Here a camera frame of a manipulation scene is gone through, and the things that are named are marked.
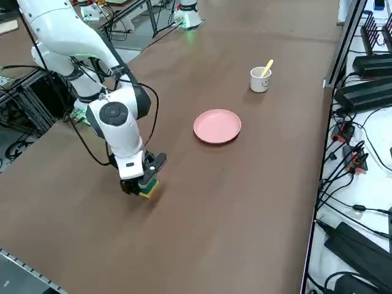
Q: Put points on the black metal frame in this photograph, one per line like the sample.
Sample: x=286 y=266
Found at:
x=36 y=101

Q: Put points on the orange and black connector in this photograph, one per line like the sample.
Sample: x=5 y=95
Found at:
x=343 y=131
x=356 y=160

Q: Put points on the white smiley mug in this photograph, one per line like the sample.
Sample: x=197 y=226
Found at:
x=260 y=82

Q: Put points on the pink plate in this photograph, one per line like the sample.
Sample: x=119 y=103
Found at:
x=217 y=127

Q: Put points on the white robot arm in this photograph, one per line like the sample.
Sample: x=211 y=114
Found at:
x=67 y=39
x=190 y=12

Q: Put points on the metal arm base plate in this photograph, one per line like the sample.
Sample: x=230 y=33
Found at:
x=76 y=118

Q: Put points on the black power adapter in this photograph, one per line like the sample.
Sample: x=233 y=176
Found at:
x=355 y=245

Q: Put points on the cardboard piece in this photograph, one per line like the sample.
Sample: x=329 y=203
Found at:
x=7 y=27

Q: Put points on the yellow spoon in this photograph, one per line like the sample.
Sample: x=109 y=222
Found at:
x=267 y=68

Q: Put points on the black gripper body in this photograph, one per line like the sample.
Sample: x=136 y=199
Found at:
x=147 y=160

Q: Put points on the aluminium rail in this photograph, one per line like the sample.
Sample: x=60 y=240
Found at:
x=18 y=263

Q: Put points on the green and yellow sponge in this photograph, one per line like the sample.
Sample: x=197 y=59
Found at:
x=151 y=190

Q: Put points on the black comb rack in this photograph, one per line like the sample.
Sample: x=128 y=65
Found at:
x=369 y=33

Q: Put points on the long black ribbed box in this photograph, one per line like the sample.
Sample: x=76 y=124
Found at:
x=361 y=95

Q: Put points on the aluminium camera post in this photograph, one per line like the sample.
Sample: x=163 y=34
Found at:
x=344 y=39

